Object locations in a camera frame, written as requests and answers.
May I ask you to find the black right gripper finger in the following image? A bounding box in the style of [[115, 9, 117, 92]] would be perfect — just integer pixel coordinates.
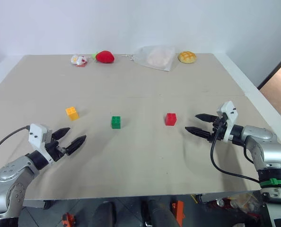
[[184, 126, 214, 140], [194, 113, 219, 123]]

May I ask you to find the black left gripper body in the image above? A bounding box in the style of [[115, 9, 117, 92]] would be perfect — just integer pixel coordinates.
[[44, 129, 67, 162]]

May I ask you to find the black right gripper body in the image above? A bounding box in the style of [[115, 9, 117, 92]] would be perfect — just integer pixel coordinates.
[[208, 114, 228, 143]]

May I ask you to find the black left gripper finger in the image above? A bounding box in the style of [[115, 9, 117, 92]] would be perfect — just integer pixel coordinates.
[[65, 135, 87, 156], [51, 127, 71, 141]]

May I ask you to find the yellow toy brick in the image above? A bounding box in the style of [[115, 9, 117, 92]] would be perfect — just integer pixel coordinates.
[[65, 106, 80, 122]]

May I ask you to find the red toy brick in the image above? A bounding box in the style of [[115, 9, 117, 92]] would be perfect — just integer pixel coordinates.
[[164, 113, 177, 126]]

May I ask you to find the green toy brick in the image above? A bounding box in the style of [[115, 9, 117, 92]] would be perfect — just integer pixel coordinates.
[[111, 115, 122, 130]]

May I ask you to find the yellow melon bread bun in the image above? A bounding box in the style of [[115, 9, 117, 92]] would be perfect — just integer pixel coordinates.
[[177, 51, 197, 64]]

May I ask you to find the orange black tool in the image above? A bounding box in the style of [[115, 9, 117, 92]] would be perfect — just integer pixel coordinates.
[[170, 200, 186, 220], [61, 212, 77, 227]]

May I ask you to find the white red crumpled wrapper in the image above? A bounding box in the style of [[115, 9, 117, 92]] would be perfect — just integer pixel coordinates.
[[70, 54, 89, 67]]

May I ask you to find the clear plastic bag of items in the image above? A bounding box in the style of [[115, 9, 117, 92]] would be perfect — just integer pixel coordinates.
[[197, 192, 261, 215]]

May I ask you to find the dark rounded robot leg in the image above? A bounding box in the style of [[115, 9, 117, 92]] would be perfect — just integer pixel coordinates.
[[91, 201, 117, 227], [141, 196, 182, 227]]

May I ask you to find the red plush strawberry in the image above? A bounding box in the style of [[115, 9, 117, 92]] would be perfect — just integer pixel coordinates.
[[91, 50, 115, 64]]

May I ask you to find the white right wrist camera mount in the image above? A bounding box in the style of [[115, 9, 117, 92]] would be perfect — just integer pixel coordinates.
[[216, 100, 239, 142]]

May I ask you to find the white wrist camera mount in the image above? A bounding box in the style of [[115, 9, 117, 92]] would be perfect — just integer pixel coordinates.
[[216, 100, 239, 142], [28, 123, 54, 164]]

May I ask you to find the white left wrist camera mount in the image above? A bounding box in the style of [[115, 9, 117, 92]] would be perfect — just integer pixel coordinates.
[[28, 123, 54, 164]]

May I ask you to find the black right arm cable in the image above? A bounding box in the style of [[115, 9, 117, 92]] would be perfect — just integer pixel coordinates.
[[210, 123, 261, 184]]

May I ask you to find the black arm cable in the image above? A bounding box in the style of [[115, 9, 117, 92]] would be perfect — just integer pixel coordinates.
[[210, 123, 261, 184], [0, 126, 30, 159]]

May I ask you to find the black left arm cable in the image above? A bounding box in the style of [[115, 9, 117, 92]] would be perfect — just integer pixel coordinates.
[[0, 126, 30, 159]]

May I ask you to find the white mesh drawstring bag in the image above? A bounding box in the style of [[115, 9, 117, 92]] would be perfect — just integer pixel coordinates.
[[121, 45, 176, 72]]

